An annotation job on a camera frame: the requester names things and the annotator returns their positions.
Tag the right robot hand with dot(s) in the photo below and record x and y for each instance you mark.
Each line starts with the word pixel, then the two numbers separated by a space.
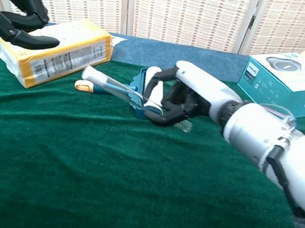
pixel 204 90

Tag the clear glass test tube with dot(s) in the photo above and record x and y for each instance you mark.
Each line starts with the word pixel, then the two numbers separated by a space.
pixel 121 89

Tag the white rubber stopper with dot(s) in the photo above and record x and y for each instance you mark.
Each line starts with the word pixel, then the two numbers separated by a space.
pixel 93 74

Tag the blue table cover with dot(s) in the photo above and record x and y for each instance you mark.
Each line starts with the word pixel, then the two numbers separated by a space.
pixel 151 53

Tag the yellow tissue pack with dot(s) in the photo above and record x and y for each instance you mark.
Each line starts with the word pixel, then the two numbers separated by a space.
pixel 62 54

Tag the teal product box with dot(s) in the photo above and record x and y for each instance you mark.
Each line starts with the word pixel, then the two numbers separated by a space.
pixel 293 85

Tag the blue lint roller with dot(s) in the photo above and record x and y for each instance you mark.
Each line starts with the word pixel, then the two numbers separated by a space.
pixel 84 86

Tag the green velvet cloth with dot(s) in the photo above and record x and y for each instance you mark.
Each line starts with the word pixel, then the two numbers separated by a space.
pixel 98 184

